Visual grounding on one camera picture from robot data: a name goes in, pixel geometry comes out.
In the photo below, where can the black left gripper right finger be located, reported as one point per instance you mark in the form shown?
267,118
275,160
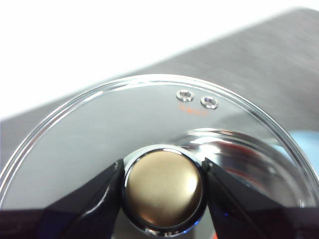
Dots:
244,209

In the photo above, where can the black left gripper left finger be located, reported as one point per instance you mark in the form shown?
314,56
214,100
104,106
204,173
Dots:
82,209

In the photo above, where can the glass lid with green knob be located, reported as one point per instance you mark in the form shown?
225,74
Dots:
99,139

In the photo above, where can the blue round plate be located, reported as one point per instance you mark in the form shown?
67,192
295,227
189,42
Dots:
312,147

